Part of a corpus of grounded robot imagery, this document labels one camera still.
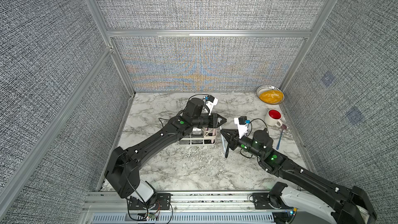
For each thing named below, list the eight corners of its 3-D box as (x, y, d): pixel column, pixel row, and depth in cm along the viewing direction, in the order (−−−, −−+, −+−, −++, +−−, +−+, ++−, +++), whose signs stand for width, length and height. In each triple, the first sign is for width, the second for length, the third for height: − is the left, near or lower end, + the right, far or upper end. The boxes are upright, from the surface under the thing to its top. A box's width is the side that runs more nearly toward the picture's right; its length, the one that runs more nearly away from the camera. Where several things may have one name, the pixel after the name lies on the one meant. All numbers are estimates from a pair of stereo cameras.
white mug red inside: (263, 124, 104) (268, 117, 97) (265, 115, 109) (269, 107, 102) (277, 129, 102) (282, 121, 95) (278, 119, 107) (283, 111, 100)
